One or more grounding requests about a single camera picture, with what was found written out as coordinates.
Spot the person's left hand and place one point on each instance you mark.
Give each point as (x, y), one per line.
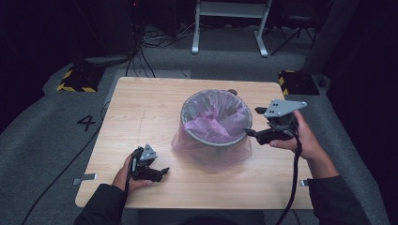
(120, 179)

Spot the grey tape strip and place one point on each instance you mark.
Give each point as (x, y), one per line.
(303, 182)
(85, 178)

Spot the person's right hand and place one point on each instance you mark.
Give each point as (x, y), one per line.
(308, 139)

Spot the black tripod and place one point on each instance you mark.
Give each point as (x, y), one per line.
(295, 29)

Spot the white metal stand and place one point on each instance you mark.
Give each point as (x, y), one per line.
(230, 11)

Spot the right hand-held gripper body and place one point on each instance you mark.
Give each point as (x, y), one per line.
(281, 120)

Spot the grey post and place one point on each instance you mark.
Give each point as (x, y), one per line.
(331, 34)

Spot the pink plastic bag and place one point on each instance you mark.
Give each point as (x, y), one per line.
(216, 131)

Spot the yellow black striped base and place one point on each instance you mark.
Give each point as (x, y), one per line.
(79, 79)
(298, 82)

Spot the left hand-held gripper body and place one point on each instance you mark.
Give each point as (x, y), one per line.
(142, 162)

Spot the green plastic bin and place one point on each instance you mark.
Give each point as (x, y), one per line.
(216, 117)

